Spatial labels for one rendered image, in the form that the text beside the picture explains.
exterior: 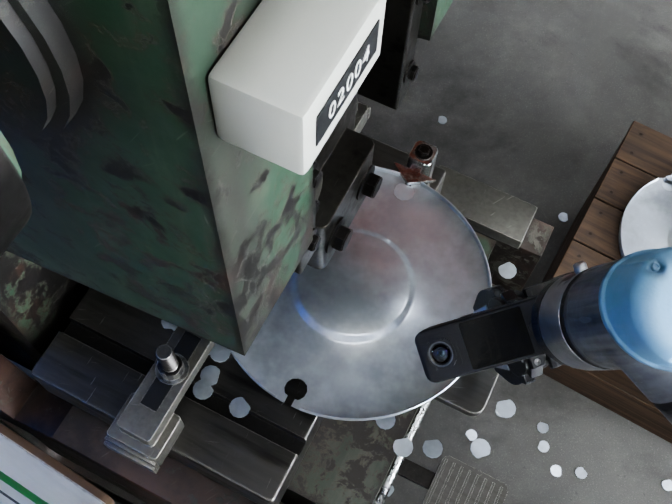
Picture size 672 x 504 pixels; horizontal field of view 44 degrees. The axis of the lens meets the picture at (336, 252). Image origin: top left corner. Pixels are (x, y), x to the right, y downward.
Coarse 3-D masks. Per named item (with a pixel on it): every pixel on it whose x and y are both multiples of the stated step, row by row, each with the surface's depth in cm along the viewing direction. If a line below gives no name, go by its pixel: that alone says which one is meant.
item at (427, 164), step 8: (416, 144) 93; (424, 144) 92; (416, 152) 92; (424, 152) 91; (432, 152) 92; (408, 160) 92; (416, 160) 92; (424, 160) 92; (432, 160) 92; (424, 168) 92; (432, 168) 94
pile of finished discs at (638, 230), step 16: (640, 192) 141; (656, 192) 141; (640, 208) 140; (656, 208) 140; (624, 224) 138; (640, 224) 138; (656, 224) 139; (624, 240) 137; (640, 240) 137; (656, 240) 137
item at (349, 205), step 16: (352, 112) 71; (336, 128) 68; (352, 128) 74; (336, 144) 71; (352, 144) 71; (368, 144) 71; (320, 160) 68; (336, 160) 70; (352, 160) 70; (368, 160) 71; (336, 176) 69; (352, 176) 69; (368, 176) 73; (320, 192) 68; (336, 192) 69; (352, 192) 71; (368, 192) 73; (320, 208) 68; (336, 208) 68; (352, 208) 74; (320, 224) 67; (336, 224) 70; (336, 240) 70; (320, 256) 72
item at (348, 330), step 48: (384, 192) 91; (432, 192) 91; (384, 240) 88; (432, 240) 89; (288, 288) 86; (336, 288) 85; (384, 288) 85; (432, 288) 86; (480, 288) 86; (288, 336) 83; (336, 336) 83; (384, 336) 84; (336, 384) 81; (384, 384) 81; (432, 384) 81
